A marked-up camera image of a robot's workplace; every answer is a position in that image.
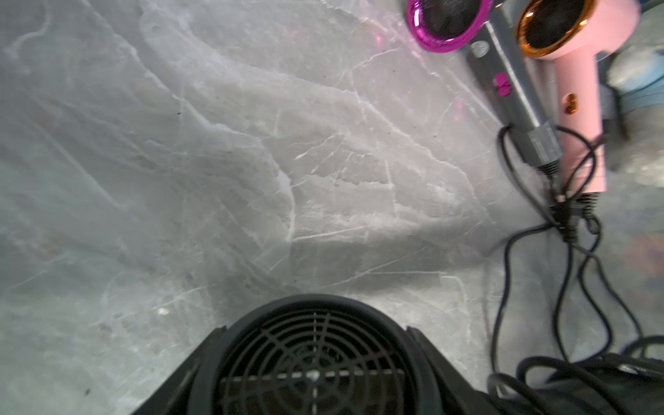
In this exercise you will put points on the pink hair dryer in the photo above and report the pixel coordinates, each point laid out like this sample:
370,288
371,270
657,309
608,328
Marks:
571,35

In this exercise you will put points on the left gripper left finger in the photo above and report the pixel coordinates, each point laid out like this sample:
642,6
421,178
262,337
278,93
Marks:
172,397

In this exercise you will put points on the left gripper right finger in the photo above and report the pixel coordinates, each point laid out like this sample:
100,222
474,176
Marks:
456,394

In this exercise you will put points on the white teddy bear blue shirt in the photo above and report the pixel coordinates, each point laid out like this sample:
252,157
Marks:
636,76

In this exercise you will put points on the dark grey hair dryer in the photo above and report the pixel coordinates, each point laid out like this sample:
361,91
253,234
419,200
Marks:
480,29
323,354

